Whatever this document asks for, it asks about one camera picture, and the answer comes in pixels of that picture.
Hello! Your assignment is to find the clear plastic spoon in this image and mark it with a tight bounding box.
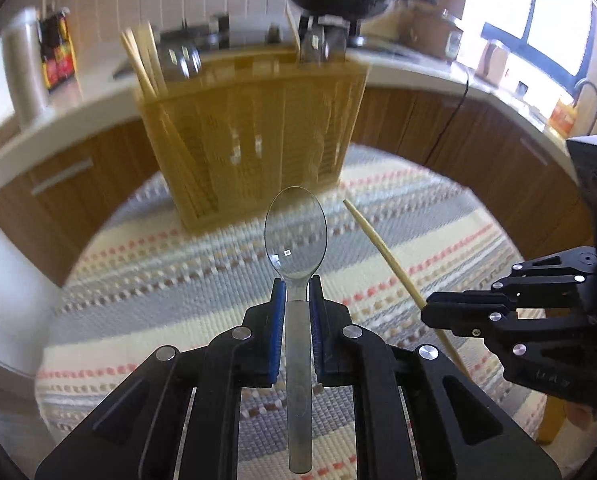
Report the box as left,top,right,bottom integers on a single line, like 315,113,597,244
264,185,328,474

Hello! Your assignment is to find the grey translucent plastic spoon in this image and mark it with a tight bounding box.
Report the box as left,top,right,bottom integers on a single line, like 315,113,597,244
298,14,328,64

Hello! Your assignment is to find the smoky grey plastic spoon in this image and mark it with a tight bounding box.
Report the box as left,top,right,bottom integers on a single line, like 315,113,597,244
157,42,202,82

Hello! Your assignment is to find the person's right hand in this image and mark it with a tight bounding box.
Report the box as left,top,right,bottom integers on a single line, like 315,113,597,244
565,402,595,430

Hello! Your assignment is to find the white electric kettle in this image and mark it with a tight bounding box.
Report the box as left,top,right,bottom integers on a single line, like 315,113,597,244
480,40,509,87

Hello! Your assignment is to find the striped woven table mat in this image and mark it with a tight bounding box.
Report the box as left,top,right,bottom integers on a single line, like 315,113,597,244
34,143,551,480

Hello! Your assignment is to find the beige rice cooker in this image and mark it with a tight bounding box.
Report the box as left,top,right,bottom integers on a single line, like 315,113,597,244
405,8,463,62

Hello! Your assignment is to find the yellow plastic utensil basket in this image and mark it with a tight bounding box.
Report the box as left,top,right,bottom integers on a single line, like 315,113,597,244
135,49,368,233

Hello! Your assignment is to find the large soy sauce bottle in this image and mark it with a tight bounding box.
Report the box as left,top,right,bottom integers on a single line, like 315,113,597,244
40,8,76,92

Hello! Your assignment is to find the black gas stove top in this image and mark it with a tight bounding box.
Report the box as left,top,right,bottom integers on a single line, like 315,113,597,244
110,12,420,82

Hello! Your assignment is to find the steel thermos flask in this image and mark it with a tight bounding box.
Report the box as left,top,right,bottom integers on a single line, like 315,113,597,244
0,6,49,129

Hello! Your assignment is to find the black wok with handle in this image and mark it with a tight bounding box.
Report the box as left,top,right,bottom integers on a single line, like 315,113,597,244
284,0,439,21

